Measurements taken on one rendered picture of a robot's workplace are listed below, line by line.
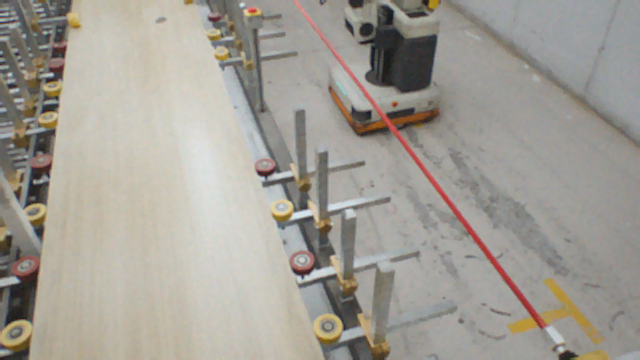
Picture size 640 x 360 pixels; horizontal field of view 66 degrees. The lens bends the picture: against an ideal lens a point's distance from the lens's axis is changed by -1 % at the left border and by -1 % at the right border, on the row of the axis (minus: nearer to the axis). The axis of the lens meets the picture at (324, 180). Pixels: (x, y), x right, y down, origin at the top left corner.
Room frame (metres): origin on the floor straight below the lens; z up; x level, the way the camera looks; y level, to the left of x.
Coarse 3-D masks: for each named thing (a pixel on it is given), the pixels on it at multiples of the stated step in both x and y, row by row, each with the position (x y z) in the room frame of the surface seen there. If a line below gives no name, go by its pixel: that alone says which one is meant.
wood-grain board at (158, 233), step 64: (128, 0) 3.17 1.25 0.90; (128, 64) 2.31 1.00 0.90; (192, 64) 2.31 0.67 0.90; (64, 128) 1.74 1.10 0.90; (128, 128) 1.74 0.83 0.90; (192, 128) 1.74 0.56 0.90; (64, 192) 1.34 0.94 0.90; (128, 192) 1.34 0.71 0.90; (192, 192) 1.34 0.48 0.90; (256, 192) 1.34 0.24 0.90; (64, 256) 1.03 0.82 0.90; (128, 256) 1.04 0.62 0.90; (192, 256) 1.04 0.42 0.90; (256, 256) 1.04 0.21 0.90; (64, 320) 0.80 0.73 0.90; (128, 320) 0.80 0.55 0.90; (192, 320) 0.80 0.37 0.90; (256, 320) 0.80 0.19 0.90
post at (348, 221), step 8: (352, 208) 1.04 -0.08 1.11; (344, 216) 1.01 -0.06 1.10; (352, 216) 1.01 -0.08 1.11; (344, 224) 1.01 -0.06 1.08; (352, 224) 1.01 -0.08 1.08; (344, 232) 1.00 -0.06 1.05; (352, 232) 1.01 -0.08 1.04; (344, 240) 1.00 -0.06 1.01; (352, 240) 1.01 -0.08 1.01; (344, 248) 1.00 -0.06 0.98; (352, 248) 1.01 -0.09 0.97; (344, 256) 1.00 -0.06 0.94; (352, 256) 1.01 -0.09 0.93; (344, 264) 1.00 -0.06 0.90; (352, 264) 1.01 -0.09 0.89; (344, 272) 1.00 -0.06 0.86; (352, 272) 1.01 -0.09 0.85; (344, 296) 1.00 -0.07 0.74
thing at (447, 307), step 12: (408, 312) 0.88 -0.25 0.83; (420, 312) 0.88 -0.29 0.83; (432, 312) 0.88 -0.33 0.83; (444, 312) 0.88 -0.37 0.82; (396, 324) 0.83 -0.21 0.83; (408, 324) 0.85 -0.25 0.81; (348, 336) 0.80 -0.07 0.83; (360, 336) 0.80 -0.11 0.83; (324, 348) 0.76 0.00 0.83; (336, 348) 0.77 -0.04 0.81
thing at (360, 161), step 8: (344, 160) 1.61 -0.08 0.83; (352, 160) 1.61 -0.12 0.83; (360, 160) 1.61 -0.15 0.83; (312, 168) 1.56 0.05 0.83; (328, 168) 1.56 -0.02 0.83; (336, 168) 1.57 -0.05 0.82; (344, 168) 1.58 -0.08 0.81; (352, 168) 1.59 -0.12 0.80; (272, 176) 1.51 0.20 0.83; (280, 176) 1.51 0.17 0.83; (288, 176) 1.51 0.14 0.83; (312, 176) 1.54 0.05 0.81; (264, 184) 1.47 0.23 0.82; (272, 184) 1.48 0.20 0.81
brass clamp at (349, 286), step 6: (330, 258) 1.09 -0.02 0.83; (330, 264) 1.09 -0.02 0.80; (336, 264) 1.07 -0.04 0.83; (336, 270) 1.04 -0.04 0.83; (354, 276) 1.02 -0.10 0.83; (342, 282) 0.99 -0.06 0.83; (348, 282) 0.99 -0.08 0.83; (354, 282) 1.00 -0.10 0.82; (342, 288) 0.98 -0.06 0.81; (348, 288) 0.98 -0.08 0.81; (354, 288) 0.98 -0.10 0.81; (348, 294) 0.98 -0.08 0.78
